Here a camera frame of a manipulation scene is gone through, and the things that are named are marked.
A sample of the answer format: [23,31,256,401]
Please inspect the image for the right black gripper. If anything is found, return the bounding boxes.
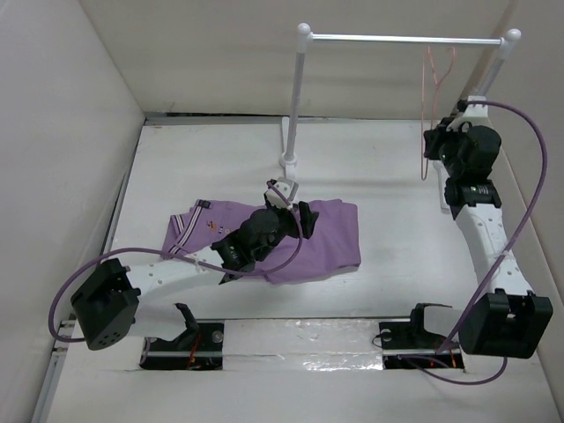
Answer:
[423,117,472,177]

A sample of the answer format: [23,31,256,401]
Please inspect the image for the purple trousers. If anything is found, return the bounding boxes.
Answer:
[162,199,361,285]

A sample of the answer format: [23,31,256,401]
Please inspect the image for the pink wire hanger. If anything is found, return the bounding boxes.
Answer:
[419,46,456,182]

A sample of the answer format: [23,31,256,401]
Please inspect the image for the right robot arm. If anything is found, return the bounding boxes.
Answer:
[407,116,553,359]

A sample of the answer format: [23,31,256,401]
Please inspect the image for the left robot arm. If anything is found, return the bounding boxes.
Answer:
[70,202,319,351]

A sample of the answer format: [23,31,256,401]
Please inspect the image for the white clothes rack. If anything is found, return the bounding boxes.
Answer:
[278,21,523,215]

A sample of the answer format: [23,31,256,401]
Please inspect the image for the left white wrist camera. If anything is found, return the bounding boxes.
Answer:
[263,177,299,209]

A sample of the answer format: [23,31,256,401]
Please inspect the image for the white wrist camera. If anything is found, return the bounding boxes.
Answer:
[263,177,299,209]
[447,95,491,131]

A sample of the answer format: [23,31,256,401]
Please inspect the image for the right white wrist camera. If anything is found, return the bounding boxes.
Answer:
[447,95,491,131]

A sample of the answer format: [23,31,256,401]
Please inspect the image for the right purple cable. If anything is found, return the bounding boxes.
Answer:
[404,100,547,385]

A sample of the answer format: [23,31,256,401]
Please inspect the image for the purple cable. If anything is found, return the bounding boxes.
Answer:
[47,182,305,367]
[404,100,547,385]

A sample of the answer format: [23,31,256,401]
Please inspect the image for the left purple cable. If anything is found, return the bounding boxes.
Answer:
[47,182,305,367]

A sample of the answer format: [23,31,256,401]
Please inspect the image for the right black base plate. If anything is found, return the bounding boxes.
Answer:
[372,320,465,370]

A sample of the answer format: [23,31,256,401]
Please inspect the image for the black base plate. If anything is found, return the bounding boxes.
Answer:
[139,321,225,371]
[372,320,465,370]

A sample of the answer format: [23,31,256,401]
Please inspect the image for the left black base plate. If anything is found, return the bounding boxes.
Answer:
[139,321,225,371]

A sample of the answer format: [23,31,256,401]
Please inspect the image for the aluminium frame rail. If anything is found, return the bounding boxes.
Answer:
[30,115,153,423]

